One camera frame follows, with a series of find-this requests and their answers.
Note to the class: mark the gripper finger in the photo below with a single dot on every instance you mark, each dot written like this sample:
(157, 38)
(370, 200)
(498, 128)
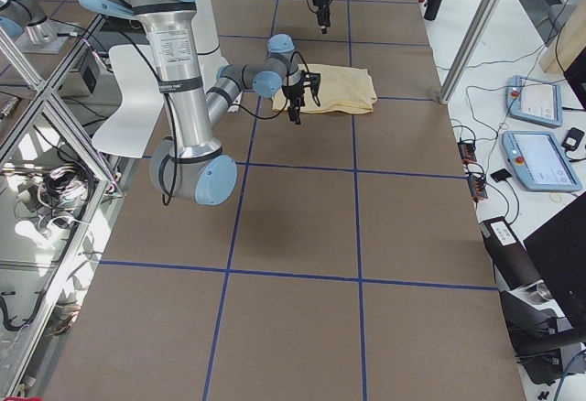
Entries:
(324, 19)
(294, 114)

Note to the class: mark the cream long-sleeve printed t-shirt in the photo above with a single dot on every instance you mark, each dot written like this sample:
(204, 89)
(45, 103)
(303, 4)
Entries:
(342, 89)

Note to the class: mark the white plastic chair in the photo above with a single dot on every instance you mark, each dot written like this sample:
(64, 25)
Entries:
(127, 131)

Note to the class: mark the orange black usb hub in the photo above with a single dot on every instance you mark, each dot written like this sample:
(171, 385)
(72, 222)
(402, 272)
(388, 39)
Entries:
(467, 151)
(477, 187)

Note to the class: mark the far blue teach pendant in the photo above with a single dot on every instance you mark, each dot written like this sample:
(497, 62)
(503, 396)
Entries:
(534, 101)

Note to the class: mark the blue teach pendant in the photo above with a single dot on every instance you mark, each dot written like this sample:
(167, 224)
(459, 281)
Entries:
(538, 162)
(534, 101)

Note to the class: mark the near blue teach pendant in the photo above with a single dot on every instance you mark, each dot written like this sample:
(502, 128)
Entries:
(538, 162)

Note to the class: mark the black power adapter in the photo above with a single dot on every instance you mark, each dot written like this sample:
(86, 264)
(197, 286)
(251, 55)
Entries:
(572, 139)

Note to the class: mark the black monitor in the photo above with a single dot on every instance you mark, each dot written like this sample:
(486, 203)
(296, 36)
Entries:
(557, 250)

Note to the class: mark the wrist black camera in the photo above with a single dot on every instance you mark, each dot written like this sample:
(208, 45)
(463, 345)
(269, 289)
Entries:
(311, 80)

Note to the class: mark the aluminium frame post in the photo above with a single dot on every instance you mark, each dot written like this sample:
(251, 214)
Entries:
(469, 44)

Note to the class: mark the aluminium frame rack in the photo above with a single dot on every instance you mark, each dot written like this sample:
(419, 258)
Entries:
(59, 196)

